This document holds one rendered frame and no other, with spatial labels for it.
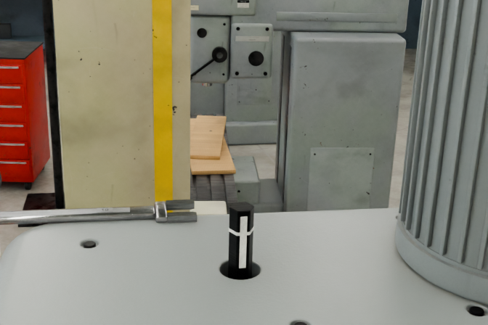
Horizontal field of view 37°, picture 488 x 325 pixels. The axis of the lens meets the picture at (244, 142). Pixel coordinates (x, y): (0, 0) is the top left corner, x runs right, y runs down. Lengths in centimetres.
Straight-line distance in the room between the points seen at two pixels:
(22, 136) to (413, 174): 482
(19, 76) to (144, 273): 463
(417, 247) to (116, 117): 183
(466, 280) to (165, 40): 180
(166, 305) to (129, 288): 4
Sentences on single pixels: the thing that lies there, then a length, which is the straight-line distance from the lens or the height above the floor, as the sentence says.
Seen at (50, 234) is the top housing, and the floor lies 189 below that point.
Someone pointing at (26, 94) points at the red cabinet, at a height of 74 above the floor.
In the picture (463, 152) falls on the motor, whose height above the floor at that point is 202.
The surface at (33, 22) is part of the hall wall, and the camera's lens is 982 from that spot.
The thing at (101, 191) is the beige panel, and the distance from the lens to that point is 251.
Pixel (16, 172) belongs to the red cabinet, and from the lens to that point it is 550.
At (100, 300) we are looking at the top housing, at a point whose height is 189.
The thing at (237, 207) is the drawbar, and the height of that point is 195.
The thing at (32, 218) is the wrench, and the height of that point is 190.
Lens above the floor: 222
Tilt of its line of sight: 20 degrees down
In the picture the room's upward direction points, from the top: 2 degrees clockwise
